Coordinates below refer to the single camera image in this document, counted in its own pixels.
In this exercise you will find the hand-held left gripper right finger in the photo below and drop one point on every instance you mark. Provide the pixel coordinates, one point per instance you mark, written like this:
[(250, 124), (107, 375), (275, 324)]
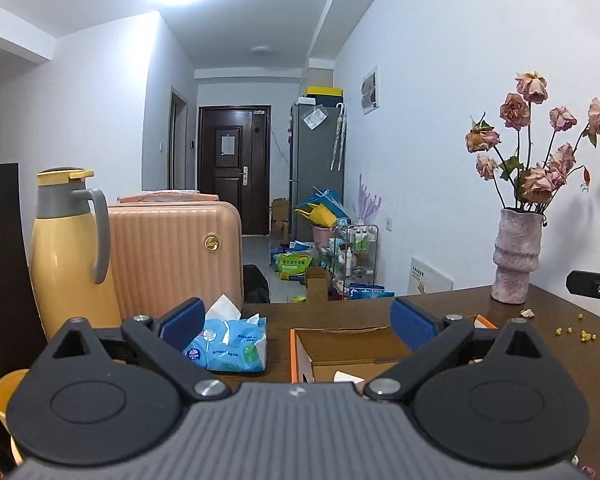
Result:
[(412, 325)]

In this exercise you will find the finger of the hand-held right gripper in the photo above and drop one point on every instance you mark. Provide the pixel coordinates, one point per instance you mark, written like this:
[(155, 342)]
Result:
[(592, 285)]

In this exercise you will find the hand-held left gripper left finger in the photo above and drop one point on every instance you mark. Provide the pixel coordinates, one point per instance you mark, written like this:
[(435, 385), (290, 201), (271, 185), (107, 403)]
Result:
[(185, 325)]

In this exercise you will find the orange-edged cardboard box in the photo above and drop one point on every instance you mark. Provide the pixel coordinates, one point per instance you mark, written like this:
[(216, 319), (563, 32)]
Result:
[(350, 347)]

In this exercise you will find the light blue tissue pack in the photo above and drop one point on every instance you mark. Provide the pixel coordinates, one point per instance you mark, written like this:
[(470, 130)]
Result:
[(230, 345)]

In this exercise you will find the scattered yellow crumbs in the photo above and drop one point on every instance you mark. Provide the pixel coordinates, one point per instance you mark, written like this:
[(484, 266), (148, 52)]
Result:
[(585, 334)]

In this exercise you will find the white board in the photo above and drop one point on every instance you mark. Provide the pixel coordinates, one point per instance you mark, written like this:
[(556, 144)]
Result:
[(430, 276)]

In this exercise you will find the blue flat pack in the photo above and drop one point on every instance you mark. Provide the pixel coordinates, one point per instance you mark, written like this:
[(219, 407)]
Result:
[(370, 291)]

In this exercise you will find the pink ribbed suitcase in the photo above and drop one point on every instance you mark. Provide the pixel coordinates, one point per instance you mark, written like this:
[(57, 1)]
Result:
[(170, 260)]

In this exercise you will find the fallen pink petal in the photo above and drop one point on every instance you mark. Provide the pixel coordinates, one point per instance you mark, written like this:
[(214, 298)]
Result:
[(526, 312)]

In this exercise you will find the pink textured vase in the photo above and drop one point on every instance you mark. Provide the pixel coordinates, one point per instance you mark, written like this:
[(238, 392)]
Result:
[(517, 260)]

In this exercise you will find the black bag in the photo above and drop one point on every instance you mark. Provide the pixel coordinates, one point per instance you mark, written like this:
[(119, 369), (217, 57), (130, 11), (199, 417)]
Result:
[(255, 285)]

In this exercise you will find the white paper scrap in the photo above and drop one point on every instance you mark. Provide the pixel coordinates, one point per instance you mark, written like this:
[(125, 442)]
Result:
[(347, 377)]

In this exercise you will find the small brown cardboard box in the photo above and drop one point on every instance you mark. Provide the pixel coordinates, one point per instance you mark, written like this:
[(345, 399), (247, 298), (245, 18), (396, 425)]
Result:
[(317, 285)]

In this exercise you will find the bunch of dried pink roses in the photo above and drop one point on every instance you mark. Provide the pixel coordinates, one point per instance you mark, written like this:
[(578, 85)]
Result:
[(540, 180)]

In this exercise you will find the green printed bag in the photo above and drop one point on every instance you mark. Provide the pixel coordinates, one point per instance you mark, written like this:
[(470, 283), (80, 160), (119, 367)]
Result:
[(292, 266)]

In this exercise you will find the pink bucket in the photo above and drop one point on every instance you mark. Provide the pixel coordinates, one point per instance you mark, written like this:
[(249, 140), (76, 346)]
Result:
[(322, 235)]

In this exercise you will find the pale pink suitcase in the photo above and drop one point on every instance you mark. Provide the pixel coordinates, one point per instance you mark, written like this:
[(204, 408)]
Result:
[(170, 196)]

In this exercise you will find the yellow thermos jug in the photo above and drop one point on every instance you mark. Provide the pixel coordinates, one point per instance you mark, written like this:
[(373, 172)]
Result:
[(65, 260)]

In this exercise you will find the open cardboard box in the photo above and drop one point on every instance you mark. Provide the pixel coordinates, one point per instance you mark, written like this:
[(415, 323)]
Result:
[(280, 220)]

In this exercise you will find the yellow bag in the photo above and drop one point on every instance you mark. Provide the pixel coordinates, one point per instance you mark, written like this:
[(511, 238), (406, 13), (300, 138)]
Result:
[(322, 215)]

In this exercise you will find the dark brown entrance door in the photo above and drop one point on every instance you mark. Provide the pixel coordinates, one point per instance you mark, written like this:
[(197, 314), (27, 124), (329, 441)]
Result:
[(235, 185)]

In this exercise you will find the blue shopping bag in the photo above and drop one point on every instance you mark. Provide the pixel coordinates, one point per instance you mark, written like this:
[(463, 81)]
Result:
[(332, 197)]

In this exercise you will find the grey refrigerator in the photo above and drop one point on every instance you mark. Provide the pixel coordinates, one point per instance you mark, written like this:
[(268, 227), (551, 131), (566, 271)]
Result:
[(310, 185)]

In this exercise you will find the grey side door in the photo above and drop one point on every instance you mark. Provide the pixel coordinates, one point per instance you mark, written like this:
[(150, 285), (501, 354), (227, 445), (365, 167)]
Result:
[(177, 145)]

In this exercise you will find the dark wooden cabinet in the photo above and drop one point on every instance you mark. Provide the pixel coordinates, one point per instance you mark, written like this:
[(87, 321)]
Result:
[(5, 285)]

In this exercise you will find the white paper on door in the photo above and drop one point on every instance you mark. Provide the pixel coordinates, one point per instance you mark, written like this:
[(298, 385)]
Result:
[(229, 143)]

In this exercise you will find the yellow cup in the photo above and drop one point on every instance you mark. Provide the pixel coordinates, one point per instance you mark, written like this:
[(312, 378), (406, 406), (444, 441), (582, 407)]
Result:
[(5, 400)]

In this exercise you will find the white folded umbrella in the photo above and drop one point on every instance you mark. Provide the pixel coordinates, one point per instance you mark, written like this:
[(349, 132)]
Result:
[(338, 140)]

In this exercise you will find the clear plastic bag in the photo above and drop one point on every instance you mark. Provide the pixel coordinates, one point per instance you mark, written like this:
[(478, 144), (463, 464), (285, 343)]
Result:
[(315, 119)]

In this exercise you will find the yellow box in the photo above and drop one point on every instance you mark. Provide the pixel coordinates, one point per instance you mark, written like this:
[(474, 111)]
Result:
[(325, 92)]

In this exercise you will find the small round ceiling lamp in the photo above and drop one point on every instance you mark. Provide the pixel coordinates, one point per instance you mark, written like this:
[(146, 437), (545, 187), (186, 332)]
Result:
[(261, 50)]

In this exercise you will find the purple wall decal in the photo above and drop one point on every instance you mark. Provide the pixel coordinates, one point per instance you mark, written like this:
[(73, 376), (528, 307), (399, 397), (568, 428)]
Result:
[(367, 202)]

